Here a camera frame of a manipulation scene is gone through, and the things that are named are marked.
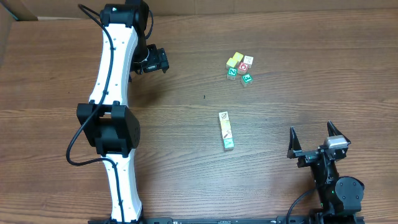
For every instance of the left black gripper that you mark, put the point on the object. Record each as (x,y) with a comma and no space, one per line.
(160,61)

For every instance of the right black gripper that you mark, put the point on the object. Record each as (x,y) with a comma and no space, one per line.
(311,154)

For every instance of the green A block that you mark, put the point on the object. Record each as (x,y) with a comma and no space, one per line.
(228,144)

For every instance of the white block with blue side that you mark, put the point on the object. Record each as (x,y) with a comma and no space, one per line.
(223,116)

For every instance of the white block with feather picture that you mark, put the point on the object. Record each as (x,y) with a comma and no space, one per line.
(226,133)

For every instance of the yellow top wooden block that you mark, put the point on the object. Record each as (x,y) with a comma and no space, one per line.
(225,125)

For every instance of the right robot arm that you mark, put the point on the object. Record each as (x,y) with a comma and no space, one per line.
(340,197)

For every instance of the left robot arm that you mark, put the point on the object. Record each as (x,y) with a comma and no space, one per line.
(106,120)

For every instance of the yellow block front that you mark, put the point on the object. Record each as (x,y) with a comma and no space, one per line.
(231,63)

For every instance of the green Z block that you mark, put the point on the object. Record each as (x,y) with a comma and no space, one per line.
(231,74)

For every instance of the yellow block rear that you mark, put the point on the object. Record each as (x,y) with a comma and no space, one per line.
(238,57)

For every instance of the red letter block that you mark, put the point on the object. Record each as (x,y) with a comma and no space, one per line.
(243,68)

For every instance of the green E block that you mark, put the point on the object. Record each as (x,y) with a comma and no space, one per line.
(246,79)

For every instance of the white block with letters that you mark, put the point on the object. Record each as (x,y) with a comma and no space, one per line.
(248,60)

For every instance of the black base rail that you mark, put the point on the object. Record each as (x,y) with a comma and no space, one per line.
(276,220)

